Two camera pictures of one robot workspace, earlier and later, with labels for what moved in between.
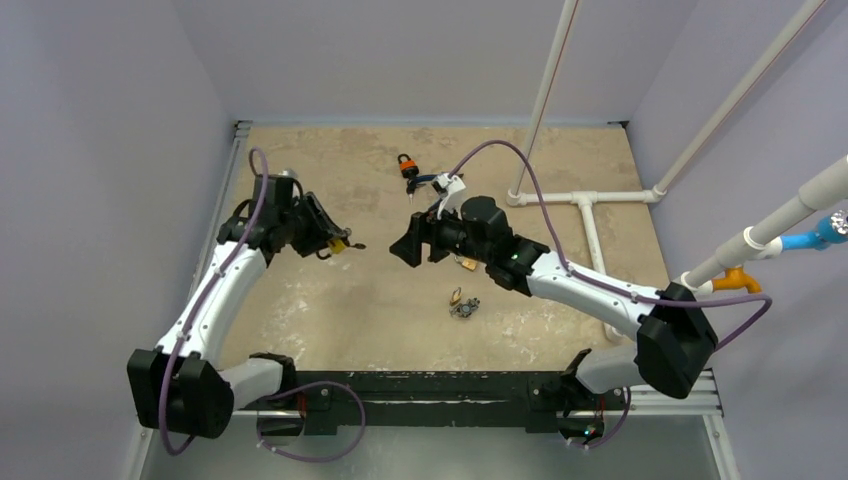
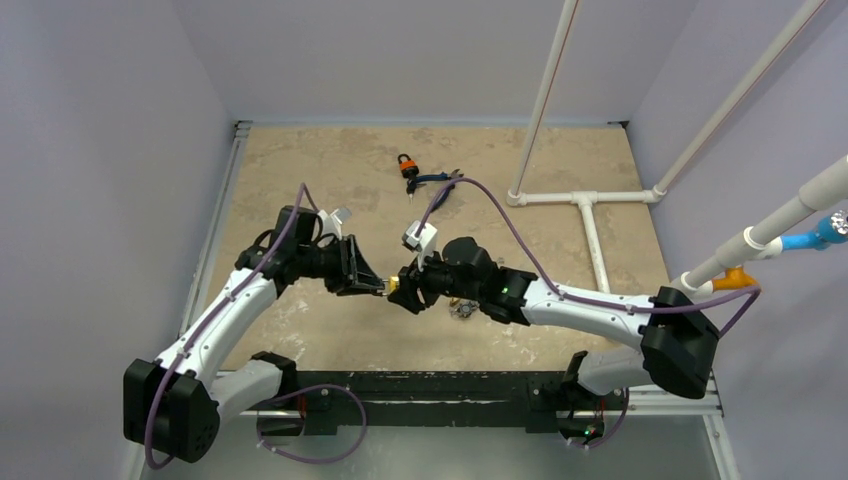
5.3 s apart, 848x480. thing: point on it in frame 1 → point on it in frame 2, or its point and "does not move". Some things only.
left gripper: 321,228 → 354,273
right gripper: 430,235 → 419,285
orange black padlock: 408,168 does not move
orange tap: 736,278 does not move
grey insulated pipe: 825,189 does not move
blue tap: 831,229 does not move
